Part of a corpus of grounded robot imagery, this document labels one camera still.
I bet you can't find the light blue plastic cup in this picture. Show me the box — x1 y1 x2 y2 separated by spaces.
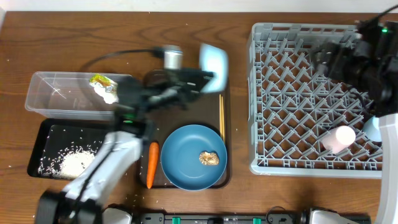
363 116 382 142

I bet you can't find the orange carrot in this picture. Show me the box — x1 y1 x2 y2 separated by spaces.
146 142 160 189

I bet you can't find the yellow foil snack wrapper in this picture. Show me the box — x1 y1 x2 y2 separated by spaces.
89 73 118 93

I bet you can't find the small light blue bowl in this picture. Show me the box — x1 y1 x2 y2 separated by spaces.
199 44 228 93

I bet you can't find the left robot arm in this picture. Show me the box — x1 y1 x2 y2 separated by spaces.
35 44 228 223

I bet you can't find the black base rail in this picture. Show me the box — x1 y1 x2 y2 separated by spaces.
133 212 302 224

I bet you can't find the dark brown serving tray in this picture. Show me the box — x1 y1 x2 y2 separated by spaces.
136 70 231 189

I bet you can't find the wooden chopstick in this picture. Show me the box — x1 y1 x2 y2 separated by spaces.
220 95 224 141
220 95 225 142

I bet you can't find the black waste tray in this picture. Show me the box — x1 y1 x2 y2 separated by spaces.
27 119 109 179

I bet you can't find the grey plastic dishwasher rack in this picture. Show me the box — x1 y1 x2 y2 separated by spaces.
248 23 383 179

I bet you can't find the clear plastic bin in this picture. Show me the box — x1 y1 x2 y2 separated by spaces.
25 72 115 121

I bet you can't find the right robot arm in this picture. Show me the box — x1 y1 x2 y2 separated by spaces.
310 6 397 223

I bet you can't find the brown food scrap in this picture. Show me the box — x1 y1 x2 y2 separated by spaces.
199 151 220 166

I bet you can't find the white rice pile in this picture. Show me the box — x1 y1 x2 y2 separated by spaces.
37 141 101 180

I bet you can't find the pink plastic cup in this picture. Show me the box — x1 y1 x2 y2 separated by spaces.
321 126 356 154

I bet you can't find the dark blue plate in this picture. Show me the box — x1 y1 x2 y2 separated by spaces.
160 124 228 191

